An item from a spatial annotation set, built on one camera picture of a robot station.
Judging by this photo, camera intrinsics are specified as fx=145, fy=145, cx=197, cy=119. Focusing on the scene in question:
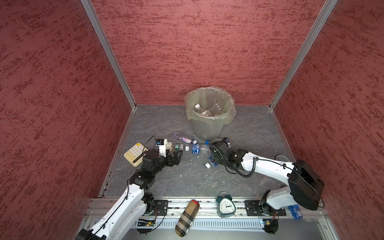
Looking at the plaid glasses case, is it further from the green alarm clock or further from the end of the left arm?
the end of the left arm

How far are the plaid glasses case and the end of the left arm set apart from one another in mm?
226

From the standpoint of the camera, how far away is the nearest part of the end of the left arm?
617 millimetres

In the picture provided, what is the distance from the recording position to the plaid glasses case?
675 mm

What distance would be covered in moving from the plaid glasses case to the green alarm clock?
0.11 meters

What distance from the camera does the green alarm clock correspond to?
710mm

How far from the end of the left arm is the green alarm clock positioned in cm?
30
